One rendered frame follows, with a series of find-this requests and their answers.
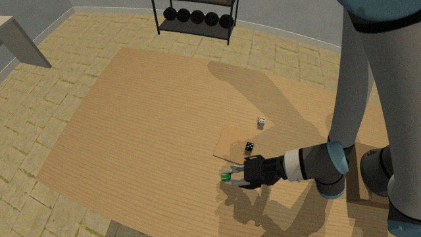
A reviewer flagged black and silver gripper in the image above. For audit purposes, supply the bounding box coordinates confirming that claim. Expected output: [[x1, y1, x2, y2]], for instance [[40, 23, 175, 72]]
[[223, 155, 287, 190]]

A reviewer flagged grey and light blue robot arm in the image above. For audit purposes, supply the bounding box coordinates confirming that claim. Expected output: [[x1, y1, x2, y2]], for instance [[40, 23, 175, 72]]
[[283, 0, 421, 237]]

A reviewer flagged green die with white pips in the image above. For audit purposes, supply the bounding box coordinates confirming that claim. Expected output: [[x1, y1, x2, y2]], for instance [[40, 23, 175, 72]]
[[221, 173, 231, 181]]

